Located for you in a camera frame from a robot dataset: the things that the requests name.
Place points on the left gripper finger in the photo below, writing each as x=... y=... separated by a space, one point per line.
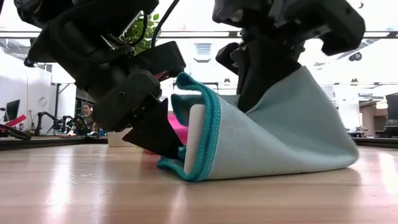
x=155 y=130

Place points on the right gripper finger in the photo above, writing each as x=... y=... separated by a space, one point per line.
x=264 y=71

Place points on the teal blue microfiber towel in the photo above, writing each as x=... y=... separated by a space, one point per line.
x=280 y=140

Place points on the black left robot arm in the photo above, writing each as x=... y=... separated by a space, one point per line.
x=77 y=18

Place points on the black background robot arm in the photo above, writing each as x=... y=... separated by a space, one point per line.
x=53 y=123

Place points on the pink plastic bin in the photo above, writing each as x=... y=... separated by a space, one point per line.
x=180 y=129

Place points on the green plant in white pot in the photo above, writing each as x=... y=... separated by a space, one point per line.
x=119 y=140

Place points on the person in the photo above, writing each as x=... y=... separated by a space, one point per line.
x=87 y=115

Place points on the black computer monitor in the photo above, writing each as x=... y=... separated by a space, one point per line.
x=13 y=109
x=392 y=107

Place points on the red bar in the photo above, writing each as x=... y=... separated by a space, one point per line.
x=15 y=120

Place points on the black hanging ceiling camera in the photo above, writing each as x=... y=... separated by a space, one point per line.
x=29 y=63
x=356 y=56

